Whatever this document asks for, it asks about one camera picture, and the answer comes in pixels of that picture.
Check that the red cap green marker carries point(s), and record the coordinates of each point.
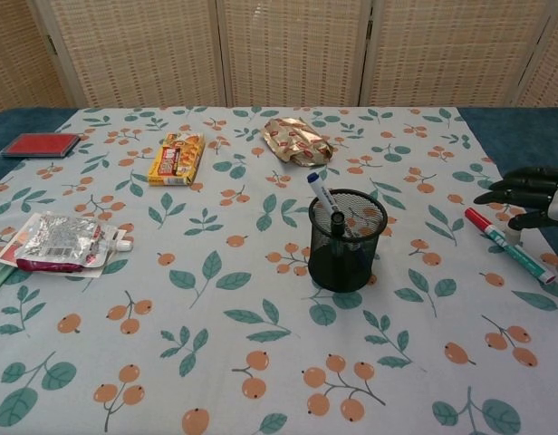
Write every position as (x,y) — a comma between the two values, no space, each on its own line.
(528,260)

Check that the yellow curry box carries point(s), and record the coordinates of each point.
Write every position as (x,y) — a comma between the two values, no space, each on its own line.
(175,161)

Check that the black mesh pen cup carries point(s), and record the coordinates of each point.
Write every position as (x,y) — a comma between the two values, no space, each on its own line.
(338,276)

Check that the gold foil snack wrapper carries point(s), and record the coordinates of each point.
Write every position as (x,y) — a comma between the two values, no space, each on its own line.
(297,142)

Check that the black cap green marker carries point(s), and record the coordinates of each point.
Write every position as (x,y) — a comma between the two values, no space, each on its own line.
(338,222)

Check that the white red flat packet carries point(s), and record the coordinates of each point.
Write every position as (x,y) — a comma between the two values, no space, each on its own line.
(5,258)

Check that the floral leaf berry tablecloth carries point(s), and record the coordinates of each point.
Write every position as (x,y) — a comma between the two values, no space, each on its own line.
(243,317)

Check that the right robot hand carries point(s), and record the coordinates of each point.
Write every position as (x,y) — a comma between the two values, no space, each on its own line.
(528,190)

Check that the blue cap white marker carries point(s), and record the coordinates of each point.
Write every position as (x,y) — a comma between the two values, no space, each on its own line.
(320,192)

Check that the red ink pad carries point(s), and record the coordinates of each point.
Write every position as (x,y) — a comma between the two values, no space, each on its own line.
(39,145)

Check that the silver spout pouch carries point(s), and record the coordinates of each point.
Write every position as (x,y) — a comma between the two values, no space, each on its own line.
(61,240)

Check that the woven bamboo folding screen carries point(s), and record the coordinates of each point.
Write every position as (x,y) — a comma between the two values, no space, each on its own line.
(283,54)

